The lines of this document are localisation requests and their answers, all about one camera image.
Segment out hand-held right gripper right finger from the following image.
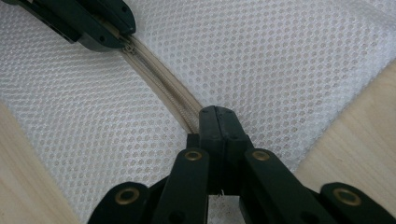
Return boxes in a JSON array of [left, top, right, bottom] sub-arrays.
[[214, 105, 254, 194]]

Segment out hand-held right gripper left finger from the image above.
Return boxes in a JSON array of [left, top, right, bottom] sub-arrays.
[[186, 105, 225, 195]]

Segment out white mesh laundry bag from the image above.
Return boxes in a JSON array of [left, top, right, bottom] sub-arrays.
[[0, 0, 396, 224]]

